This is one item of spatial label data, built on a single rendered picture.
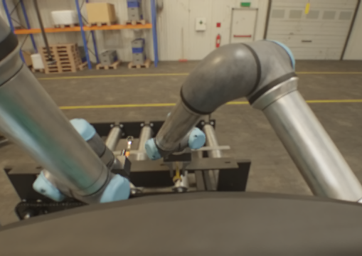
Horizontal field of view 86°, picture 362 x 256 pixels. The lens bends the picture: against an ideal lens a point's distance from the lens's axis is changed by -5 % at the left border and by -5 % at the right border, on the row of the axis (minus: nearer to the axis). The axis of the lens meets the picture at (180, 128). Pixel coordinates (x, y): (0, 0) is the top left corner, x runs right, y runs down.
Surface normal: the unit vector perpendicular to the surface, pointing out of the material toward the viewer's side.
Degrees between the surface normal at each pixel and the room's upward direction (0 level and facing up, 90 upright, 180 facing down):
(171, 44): 90
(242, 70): 73
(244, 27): 90
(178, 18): 90
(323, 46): 90
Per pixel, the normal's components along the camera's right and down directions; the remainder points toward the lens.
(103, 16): 0.04, 0.48
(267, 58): 0.46, -0.11
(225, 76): -0.19, 0.22
